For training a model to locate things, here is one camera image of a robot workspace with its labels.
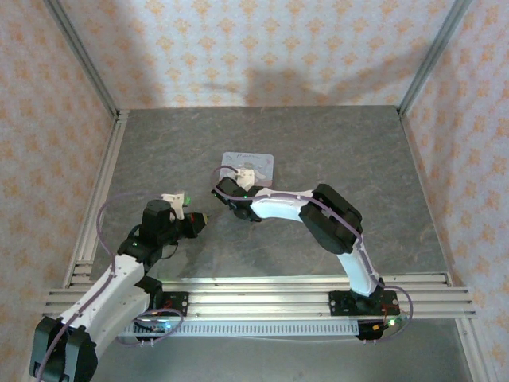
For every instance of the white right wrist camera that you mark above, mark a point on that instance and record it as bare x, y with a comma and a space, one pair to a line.
246, 177

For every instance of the aluminium mounting rail beam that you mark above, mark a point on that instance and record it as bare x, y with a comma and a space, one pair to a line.
258, 302

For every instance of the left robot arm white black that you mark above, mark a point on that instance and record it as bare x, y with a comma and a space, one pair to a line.
99, 298

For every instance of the small circuit board green LED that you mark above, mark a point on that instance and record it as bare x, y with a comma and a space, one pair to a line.
153, 326
378, 329

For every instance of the cartoon printed tin box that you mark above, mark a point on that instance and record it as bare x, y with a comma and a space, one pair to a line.
258, 163

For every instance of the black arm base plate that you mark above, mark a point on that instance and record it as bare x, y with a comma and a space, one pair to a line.
181, 303
338, 304

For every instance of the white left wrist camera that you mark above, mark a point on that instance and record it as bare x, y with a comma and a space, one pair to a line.
175, 201

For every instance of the aluminium frame post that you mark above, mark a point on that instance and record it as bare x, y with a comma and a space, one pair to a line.
433, 51
79, 55

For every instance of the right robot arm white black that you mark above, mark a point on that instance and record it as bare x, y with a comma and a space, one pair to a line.
278, 207

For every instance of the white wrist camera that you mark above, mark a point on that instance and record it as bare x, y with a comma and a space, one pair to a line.
246, 177
175, 201

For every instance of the aluminium lower frame bar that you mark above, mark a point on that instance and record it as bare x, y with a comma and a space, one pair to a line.
471, 350

